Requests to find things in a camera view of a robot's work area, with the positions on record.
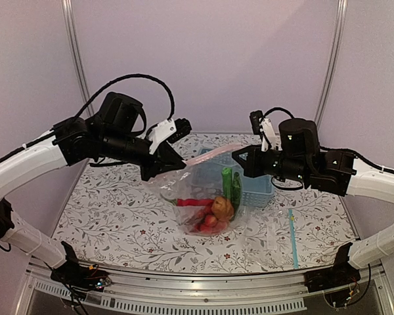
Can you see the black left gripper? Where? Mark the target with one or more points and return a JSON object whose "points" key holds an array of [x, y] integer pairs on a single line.
{"points": [[165, 159]]}

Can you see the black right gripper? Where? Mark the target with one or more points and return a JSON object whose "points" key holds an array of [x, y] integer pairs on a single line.
{"points": [[251, 167]]}

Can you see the smooth green cucumber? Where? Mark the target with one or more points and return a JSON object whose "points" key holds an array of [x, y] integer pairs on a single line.
{"points": [[227, 177]]}

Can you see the dark green bumpy cucumber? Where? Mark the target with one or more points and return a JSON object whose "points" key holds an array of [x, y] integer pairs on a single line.
{"points": [[236, 191]]}

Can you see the red chili pepper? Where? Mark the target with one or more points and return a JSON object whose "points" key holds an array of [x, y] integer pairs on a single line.
{"points": [[190, 202]]}

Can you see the clear pink zipper bag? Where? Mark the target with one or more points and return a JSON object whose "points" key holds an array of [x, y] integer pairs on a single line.
{"points": [[177, 184]]}

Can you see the brown potato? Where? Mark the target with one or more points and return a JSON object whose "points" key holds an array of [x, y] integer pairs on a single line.
{"points": [[222, 209]]}

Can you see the red lychee fruit bunch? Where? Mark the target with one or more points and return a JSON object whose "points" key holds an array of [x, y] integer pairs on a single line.
{"points": [[205, 223]]}

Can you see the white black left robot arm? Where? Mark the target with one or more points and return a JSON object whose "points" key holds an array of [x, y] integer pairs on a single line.
{"points": [[118, 133]]}

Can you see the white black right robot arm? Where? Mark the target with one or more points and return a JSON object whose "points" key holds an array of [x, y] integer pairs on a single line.
{"points": [[340, 171]]}

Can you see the clear blue zipper bag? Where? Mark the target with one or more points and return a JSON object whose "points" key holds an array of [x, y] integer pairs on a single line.
{"points": [[270, 242]]}

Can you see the light blue plastic basket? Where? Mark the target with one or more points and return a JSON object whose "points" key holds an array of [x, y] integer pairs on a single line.
{"points": [[256, 192]]}

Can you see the floral patterned table mat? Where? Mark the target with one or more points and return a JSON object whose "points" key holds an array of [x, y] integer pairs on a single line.
{"points": [[111, 218]]}

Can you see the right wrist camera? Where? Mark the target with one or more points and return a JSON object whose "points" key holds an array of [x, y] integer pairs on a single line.
{"points": [[263, 127]]}

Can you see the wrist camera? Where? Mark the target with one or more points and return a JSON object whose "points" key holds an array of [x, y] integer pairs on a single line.
{"points": [[263, 127], [167, 130]]}

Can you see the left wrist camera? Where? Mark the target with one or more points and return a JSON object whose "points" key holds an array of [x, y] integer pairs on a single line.
{"points": [[167, 130]]}

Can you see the small circuit board with wires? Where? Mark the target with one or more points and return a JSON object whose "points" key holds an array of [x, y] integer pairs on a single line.
{"points": [[96, 278]]}

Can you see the front aluminium rail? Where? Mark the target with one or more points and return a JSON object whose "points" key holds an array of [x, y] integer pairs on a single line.
{"points": [[135, 291]]}

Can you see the right aluminium frame post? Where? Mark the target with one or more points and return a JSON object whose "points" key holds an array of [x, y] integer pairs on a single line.
{"points": [[337, 39]]}

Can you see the aluminium frame post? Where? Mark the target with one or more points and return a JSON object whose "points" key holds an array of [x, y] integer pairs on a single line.
{"points": [[337, 39], [70, 25]]}

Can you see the left aluminium frame post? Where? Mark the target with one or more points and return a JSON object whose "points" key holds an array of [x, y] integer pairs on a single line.
{"points": [[70, 25]]}

